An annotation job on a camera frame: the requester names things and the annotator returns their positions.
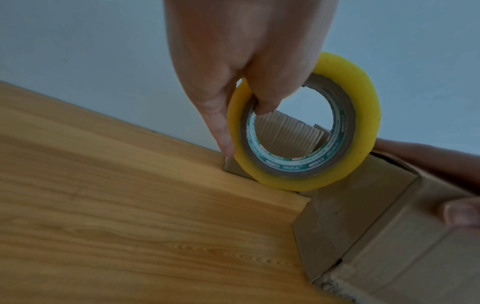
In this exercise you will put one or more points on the person's left hand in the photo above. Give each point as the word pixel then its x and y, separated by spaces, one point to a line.
pixel 243 35

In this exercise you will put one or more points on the person's right hand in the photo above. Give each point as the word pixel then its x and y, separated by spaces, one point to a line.
pixel 450 169

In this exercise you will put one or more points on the brown cardboard paper box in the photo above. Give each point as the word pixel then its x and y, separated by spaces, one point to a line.
pixel 356 222
pixel 285 136

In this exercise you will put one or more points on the yellow tape roll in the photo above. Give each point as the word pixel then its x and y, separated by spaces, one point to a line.
pixel 360 89

